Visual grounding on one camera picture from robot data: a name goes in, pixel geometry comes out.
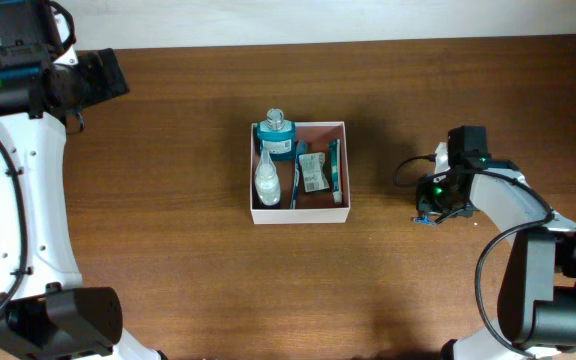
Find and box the teal mouthwash bottle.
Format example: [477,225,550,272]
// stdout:
[256,108,296,162]

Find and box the blue white toothbrush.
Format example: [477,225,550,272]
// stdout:
[290,140,308,210]

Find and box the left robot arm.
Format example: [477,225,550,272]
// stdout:
[0,0,162,359]

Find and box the red green toothpaste tube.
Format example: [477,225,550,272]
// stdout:
[328,139,343,205]

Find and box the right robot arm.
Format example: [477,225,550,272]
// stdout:
[416,126,576,360]

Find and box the blue disposable razor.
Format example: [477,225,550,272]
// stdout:
[412,213,439,226]

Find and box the white cardboard box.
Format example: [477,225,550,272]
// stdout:
[249,122,351,225]

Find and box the clear soap pump bottle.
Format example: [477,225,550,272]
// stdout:
[254,149,281,207]

